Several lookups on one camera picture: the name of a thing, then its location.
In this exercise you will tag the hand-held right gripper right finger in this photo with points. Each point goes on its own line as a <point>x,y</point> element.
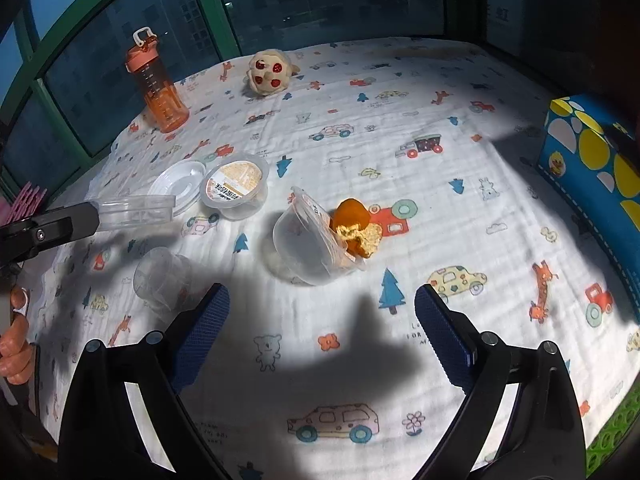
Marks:
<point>445,335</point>

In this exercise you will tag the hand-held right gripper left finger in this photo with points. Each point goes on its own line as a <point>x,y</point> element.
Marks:
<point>202,335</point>

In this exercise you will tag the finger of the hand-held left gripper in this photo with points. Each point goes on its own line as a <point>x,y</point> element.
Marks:
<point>50,232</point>

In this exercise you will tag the clear plastic cup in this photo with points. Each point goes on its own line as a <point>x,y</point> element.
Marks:
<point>165,275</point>

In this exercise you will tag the clear rectangular plastic container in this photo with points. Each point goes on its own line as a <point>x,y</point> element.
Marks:
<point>135,212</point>

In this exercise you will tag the clear plastic tub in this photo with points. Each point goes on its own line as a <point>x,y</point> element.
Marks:
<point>300,245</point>

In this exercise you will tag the clear round lid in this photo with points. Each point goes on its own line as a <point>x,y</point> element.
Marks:
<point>175,180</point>

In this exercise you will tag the orange peel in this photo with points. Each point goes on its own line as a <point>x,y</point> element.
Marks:
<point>352,217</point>

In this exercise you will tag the pudding cup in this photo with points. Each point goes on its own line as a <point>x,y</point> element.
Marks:
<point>235,182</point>

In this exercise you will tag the green mesh basket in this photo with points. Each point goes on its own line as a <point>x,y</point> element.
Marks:
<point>620,435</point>

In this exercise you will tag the person's left hand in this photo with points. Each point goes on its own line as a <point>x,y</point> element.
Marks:
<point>15,350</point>

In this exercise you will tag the pink ribbed object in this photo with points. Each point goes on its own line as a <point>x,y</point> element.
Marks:
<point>22,205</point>

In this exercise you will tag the orange water bottle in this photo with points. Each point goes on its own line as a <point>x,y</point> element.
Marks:
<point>162,95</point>

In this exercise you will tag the blue tissue box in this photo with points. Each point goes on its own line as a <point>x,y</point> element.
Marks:
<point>585,160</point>

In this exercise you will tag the printed blanket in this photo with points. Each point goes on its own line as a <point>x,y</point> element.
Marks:
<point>350,125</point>

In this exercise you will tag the beige plush toy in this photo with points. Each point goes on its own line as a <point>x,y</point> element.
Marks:
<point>267,75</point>

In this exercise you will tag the green window frame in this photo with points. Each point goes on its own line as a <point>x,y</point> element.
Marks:
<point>205,0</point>

